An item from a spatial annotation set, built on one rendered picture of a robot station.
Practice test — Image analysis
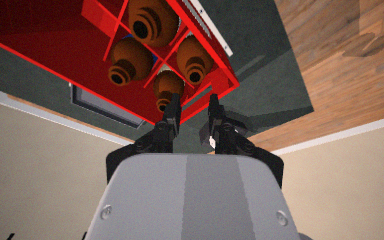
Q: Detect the red divided crate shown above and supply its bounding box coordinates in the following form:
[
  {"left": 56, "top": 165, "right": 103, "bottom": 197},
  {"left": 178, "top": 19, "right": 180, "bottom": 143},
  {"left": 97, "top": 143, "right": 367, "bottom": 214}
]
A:
[{"left": 0, "top": 0, "right": 229, "bottom": 124}]

